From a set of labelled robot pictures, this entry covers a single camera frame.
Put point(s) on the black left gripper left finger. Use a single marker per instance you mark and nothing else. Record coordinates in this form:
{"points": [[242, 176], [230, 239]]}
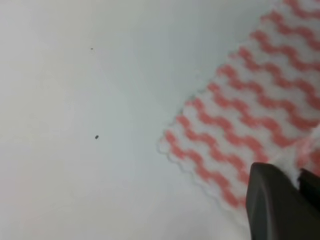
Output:
{"points": [[277, 210]]}

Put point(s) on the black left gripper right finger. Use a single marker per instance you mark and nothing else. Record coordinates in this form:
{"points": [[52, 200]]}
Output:
{"points": [[309, 187]]}

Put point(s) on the pink white wavy striped towel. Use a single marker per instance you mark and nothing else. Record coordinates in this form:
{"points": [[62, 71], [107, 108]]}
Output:
{"points": [[263, 106]]}

